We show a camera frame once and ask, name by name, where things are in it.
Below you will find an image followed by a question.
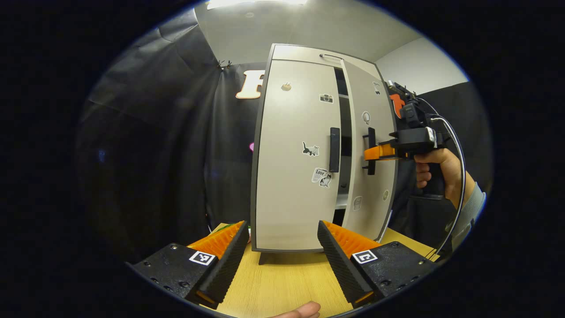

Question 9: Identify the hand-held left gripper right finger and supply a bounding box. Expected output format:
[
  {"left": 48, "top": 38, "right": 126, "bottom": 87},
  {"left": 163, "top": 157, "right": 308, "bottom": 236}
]
[{"left": 317, "top": 220, "right": 442, "bottom": 309}]

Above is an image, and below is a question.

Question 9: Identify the black cabinet door handle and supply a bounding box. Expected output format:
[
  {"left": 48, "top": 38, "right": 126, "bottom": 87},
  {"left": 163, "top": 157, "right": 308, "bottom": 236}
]
[
  {"left": 329, "top": 127, "right": 341, "bottom": 173},
  {"left": 362, "top": 127, "right": 377, "bottom": 175}
]

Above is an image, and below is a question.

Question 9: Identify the ceiling light panel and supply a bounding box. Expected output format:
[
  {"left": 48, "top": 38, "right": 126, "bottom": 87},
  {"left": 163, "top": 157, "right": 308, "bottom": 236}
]
[{"left": 207, "top": 0, "right": 308, "bottom": 10}]

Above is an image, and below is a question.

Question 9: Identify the black backdrop cloth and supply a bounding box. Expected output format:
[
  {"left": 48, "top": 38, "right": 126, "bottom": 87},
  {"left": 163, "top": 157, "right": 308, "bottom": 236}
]
[{"left": 75, "top": 9, "right": 493, "bottom": 261}]

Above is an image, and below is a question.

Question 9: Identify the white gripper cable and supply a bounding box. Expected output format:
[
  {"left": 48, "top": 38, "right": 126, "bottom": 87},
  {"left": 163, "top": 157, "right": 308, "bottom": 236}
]
[{"left": 430, "top": 116, "right": 467, "bottom": 261}]

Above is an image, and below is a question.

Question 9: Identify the beige cabinet drawer front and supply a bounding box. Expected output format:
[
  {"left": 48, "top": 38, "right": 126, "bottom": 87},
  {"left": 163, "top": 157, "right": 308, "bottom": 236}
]
[{"left": 271, "top": 44, "right": 382, "bottom": 80}]

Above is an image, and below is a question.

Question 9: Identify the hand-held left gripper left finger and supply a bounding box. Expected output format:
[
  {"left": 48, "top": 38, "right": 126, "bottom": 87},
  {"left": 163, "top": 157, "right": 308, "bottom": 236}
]
[{"left": 126, "top": 221, "right": 250, "bottom": 310}]

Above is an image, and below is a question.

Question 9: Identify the beige double-door shoe cabinet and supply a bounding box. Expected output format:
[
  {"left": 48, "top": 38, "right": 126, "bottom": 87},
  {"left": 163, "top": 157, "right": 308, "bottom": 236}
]
[{"left": 250, "top": 43, "right": 400, "bottom": 265}]

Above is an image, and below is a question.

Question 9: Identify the beige shoe cabinet door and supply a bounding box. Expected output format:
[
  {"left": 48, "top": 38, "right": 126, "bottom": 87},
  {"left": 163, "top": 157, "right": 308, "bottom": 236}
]
[
  {"left": 340, "top": 60, "right": 398, "bottom": 241},
  {"left": 256, "top": 59, "right": 349, "bottom": 251}
]

